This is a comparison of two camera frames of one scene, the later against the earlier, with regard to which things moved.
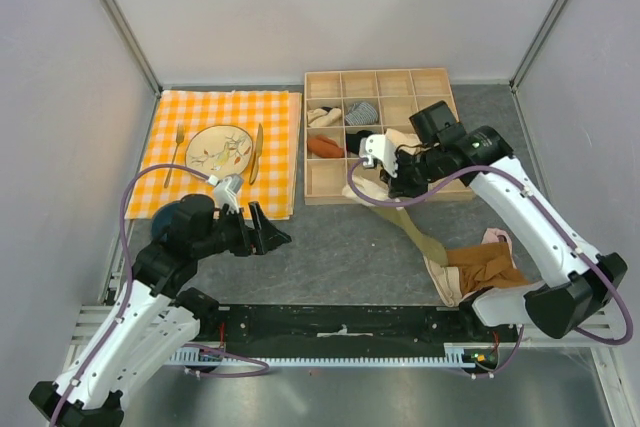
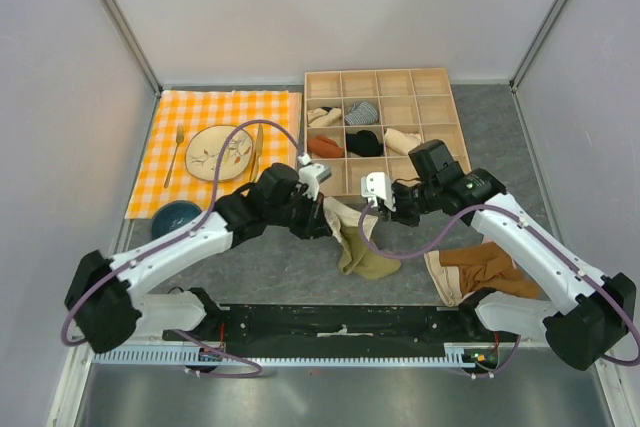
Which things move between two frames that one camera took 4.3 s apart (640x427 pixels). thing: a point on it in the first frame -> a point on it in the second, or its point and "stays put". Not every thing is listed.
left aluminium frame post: (116, 9) stays put
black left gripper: (265, 236) -> (315, 225)
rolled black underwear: (353, 141) stays put
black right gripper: (399, 186) -> (399, 214)
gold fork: (180, 133) stays put
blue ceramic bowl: (162, 218) stays put
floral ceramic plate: (217, 150) stays put
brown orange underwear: (486, 266) stays put
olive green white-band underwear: (432, 250) -> (359, 257)
